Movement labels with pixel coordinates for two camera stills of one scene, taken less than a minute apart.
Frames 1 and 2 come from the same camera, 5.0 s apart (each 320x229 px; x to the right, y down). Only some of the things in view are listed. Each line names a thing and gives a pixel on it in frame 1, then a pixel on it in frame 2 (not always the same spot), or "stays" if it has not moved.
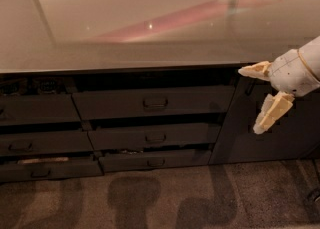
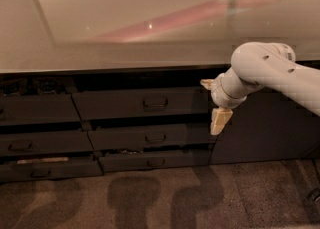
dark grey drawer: [155, 102] stays
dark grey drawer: [150, 136] stays
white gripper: [290, 72] -> [218, 93]
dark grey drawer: [44, 143] stays
